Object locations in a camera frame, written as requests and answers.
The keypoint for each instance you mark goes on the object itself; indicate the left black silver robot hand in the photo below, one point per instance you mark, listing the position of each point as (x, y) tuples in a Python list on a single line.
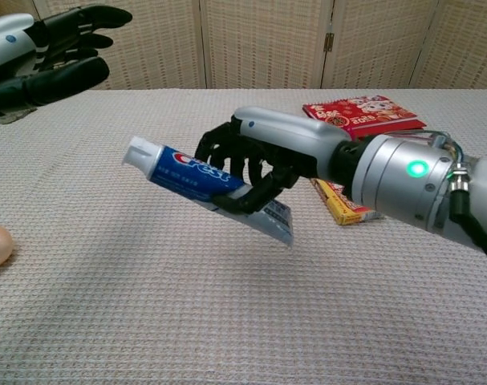
[(54, 80)]

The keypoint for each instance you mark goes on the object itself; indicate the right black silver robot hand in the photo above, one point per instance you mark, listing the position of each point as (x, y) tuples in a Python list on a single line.
[(291, 140)]

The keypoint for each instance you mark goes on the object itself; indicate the blue white toothpaste tube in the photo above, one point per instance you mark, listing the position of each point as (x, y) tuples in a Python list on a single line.
[(179, 168)]

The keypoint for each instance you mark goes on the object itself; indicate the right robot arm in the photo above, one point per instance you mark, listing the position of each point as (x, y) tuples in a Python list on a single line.
[(395, 180)]

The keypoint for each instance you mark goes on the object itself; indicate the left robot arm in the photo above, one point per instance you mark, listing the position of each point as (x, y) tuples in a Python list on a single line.
[(2, 38)]

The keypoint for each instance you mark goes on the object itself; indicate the red desk calendar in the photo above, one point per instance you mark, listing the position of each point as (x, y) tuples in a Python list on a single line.
[(367, 116)]

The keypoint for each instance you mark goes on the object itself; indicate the yellow red snack packet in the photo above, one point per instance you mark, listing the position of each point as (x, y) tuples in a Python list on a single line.
[(347, 210)]

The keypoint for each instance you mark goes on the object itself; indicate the woven folding screen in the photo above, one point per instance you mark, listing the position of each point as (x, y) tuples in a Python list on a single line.
[(247, 44)]

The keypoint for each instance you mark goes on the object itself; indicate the beige woven tablecloth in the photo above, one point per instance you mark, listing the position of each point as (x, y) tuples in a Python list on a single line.
[(147, 301)]

